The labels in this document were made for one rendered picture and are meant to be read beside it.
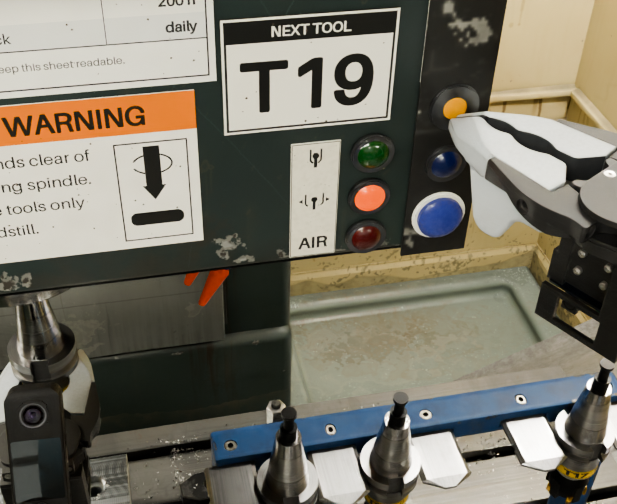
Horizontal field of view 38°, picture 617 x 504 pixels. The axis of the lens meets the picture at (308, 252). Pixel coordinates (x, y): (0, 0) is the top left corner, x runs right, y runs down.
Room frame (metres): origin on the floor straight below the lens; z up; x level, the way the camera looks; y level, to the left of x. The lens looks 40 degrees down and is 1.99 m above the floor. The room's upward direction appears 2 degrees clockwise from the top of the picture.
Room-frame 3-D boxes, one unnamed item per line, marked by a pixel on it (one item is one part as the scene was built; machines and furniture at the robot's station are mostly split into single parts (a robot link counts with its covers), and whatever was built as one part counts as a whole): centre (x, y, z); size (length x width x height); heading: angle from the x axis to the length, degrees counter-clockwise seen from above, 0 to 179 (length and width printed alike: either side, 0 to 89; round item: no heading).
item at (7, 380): (0.57, 0.28, 1.31); 0.09 x 0.03 x 0.06; 24
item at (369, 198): (0.45, -0.04, 1.66); 0.02 x 0.01 x 0.02; 104
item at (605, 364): (0.64, -0.31, 1.31); 0.02 x 0.02 x 0.03
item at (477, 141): (0.42, -0.10, 1.69); 0.09 x 0.03 x 0.06; 44
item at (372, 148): (0.45, -0.04, 1.69); 0.02 x 0.01 x 0.02; 104
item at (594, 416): (0.64, -0.31, 1.26); 0.04 x 0.04 x 0.07
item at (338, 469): (0.57, -0.04, 1.21); 0.07 x 0.05 x 0.01; 14
